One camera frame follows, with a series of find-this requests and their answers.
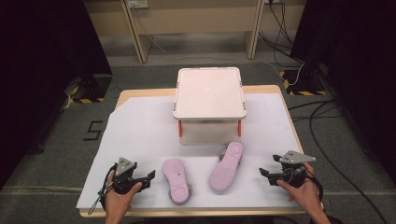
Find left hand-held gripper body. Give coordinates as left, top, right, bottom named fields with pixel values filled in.
left=109, top=157, right=148, bottom=195

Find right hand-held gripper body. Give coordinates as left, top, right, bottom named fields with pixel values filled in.
left=269, top=150, right=317, bottom=189

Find pink sandal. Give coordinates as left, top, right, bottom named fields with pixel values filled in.
left=162, top=158, right=193, bottom=206
left=208, top=141, right=245, bottom=192

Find white shoe rack orange posts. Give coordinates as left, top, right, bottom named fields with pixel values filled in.
left=172, top=66, right=248, bottom=147

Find person's right hand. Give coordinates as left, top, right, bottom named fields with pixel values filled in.
left=276, top=161, right=325, bottom=216

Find person's left hand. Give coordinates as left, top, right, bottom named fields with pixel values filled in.
left=105, top=171, right=144, bottom=218

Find white table cloth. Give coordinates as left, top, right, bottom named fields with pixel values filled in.
left=76, top=92, right=302, bottom=210

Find yellow black striped base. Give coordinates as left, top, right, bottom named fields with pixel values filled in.
left=278, top=69, right=328, bottom=97
left=64, top=74, right=113, bottom=105

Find black curtain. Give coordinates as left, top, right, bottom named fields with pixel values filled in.
left=290, top=0, right=396, bottom=188
left=0, top=0, right=113, bottom=190

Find grey lanyard cord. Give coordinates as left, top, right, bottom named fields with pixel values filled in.
left=87, top=164, right=117, bottom=216

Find black floor cables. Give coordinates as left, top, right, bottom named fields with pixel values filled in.
left=288, top=98, right=390, bottom=224

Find black hanging cables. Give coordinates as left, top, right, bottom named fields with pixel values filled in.
left=257, top=0, right=304, bottom=64

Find white wall socket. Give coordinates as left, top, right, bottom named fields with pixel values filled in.
left=126, top=0, right=149, bottom=9

